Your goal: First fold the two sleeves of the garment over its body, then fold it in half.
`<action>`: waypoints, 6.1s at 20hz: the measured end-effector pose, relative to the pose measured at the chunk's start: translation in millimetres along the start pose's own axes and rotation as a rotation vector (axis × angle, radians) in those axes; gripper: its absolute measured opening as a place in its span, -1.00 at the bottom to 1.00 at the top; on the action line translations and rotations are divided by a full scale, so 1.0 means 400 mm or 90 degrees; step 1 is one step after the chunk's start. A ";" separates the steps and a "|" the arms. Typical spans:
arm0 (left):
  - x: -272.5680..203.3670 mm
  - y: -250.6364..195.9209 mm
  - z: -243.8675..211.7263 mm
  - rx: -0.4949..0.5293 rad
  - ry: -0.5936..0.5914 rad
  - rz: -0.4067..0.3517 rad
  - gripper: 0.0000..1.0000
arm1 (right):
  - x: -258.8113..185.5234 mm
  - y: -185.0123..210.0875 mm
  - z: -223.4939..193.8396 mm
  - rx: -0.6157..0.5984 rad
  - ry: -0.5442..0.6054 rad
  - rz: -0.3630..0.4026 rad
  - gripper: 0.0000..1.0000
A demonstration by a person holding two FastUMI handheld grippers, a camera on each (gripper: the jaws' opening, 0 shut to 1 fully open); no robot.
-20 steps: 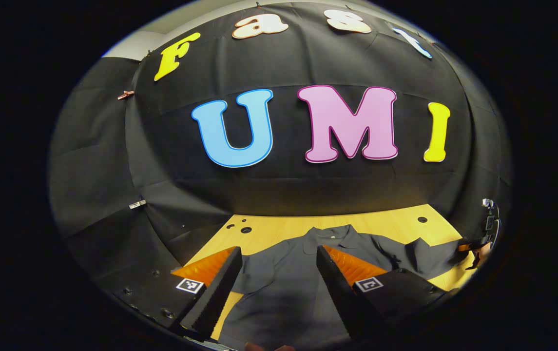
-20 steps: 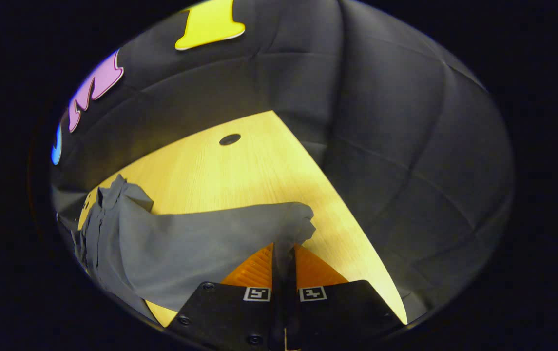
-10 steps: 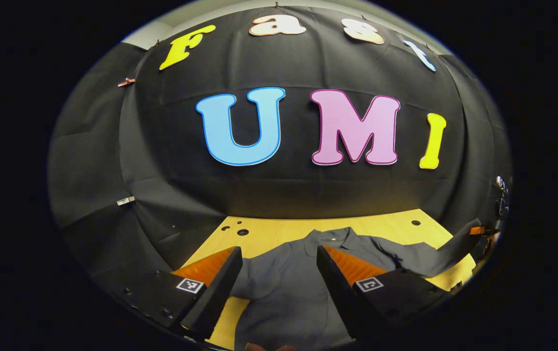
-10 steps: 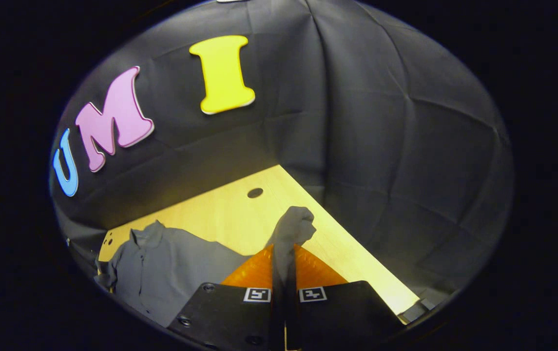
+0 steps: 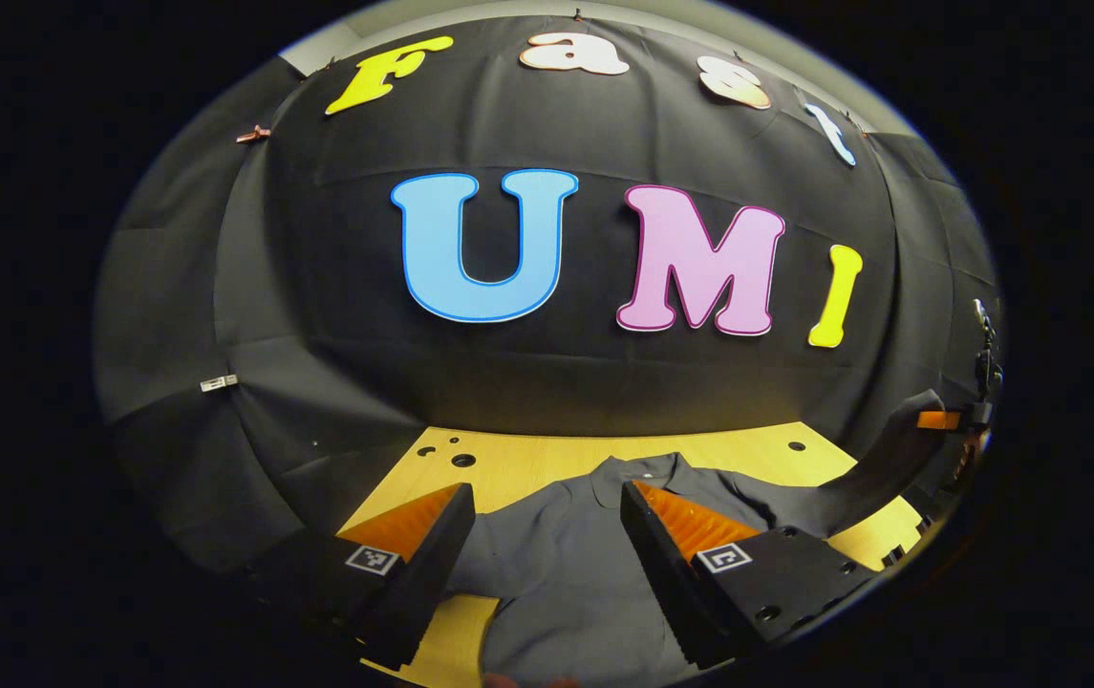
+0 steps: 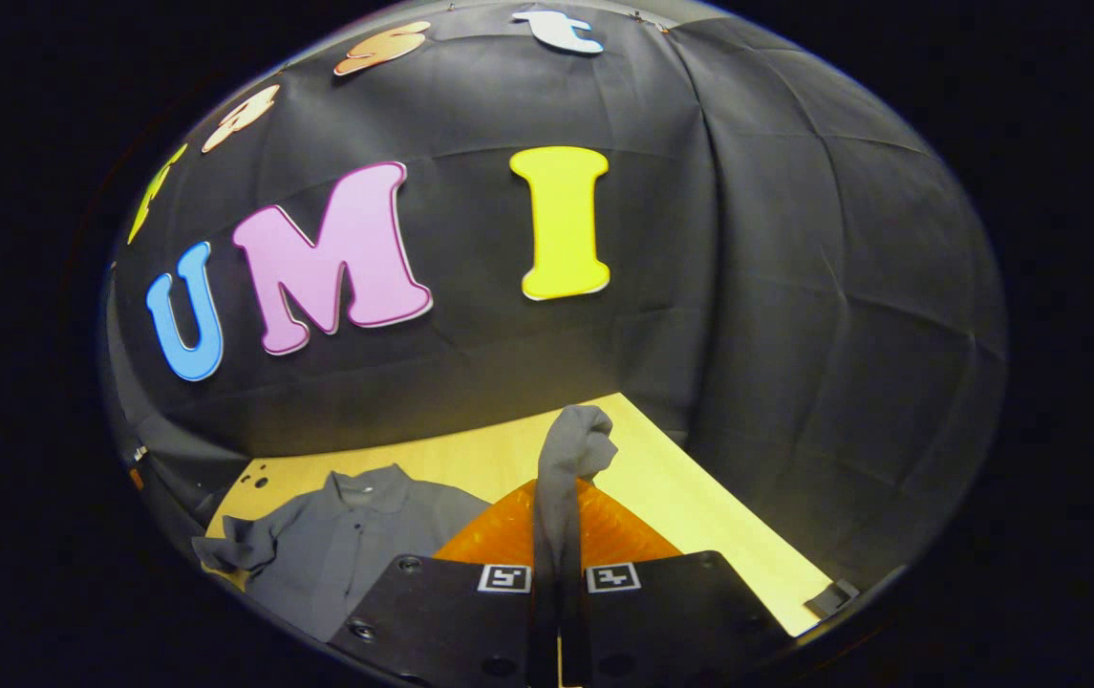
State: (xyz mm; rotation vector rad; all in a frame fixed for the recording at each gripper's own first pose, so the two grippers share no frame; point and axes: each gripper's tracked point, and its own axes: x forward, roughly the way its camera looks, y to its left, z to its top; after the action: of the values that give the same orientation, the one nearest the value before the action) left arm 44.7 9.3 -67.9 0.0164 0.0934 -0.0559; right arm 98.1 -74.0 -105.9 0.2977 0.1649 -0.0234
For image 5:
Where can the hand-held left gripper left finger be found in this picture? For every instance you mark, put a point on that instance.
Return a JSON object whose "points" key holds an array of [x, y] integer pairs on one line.
{"points": [[432, 564]]}

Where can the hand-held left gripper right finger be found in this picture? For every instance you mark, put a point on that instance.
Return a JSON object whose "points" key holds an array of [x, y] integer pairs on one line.
{"points": [[661, 583]]}

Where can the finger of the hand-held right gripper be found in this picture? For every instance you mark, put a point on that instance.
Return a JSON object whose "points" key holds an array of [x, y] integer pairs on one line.
{"points": [[938, 420]]}

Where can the grey button shirt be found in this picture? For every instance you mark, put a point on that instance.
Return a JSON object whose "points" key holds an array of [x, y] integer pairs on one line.
{"points": [[566, 583]]}

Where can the small white cloth clip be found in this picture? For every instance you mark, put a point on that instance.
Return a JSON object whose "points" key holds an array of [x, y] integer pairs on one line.
{"points": [[219, 383]]}

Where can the black backdrop cloth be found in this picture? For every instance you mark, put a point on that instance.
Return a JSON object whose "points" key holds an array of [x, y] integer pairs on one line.
{"points": [[336, 287]]}

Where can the small red cloth clip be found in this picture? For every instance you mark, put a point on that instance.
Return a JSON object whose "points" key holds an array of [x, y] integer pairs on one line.
{"points": [[253, 135]]}

